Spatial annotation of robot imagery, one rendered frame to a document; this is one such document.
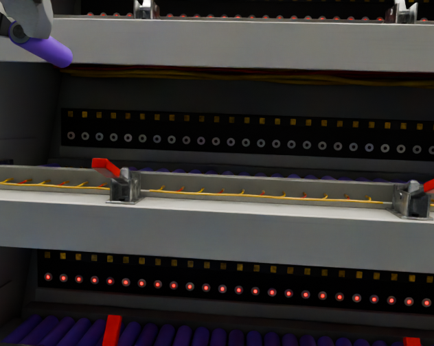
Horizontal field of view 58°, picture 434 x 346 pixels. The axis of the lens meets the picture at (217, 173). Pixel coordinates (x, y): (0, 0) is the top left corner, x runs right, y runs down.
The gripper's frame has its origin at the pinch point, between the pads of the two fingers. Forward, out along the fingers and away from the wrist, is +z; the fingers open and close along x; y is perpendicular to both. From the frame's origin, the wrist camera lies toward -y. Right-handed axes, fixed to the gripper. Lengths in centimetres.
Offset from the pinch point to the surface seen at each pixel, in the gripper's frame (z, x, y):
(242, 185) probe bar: 16.4, -15.5, -6.4
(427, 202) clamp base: 12.1, -31.8, -8.1
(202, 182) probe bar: 16.4, -11.5, -6.4
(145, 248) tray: 13.0, -7.1, -13.4
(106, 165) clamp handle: 6.1, -5.0, -7.6
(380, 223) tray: 11.9, -27.6, -10.1
